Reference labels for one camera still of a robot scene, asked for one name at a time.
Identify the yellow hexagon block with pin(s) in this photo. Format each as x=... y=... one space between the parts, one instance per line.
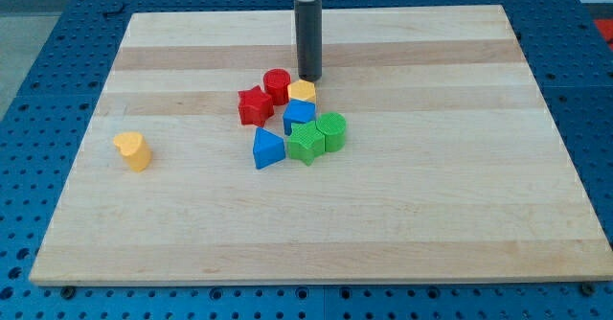
x=302 y=90

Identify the red star block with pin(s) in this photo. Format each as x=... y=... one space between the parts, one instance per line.
x=255 y=106

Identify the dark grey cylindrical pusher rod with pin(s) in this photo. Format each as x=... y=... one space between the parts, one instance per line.
x=308 y=26

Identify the green star block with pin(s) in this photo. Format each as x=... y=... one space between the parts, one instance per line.
x=305 y=143

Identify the yellow heart block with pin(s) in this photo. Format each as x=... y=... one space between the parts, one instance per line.
x=134 y=149

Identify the blue triangle block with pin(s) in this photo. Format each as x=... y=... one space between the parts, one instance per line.
x=268 y=148

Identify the green cylinder block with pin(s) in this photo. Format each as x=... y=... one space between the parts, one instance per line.
x=333 y=126

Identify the blue cube block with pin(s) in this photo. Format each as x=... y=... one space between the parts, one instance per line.
x=298 y=112

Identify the light wooden board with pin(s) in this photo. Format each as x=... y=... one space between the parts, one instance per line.
x=453 y=171

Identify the red cylinder block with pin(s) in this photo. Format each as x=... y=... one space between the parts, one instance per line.
x=275 y=83

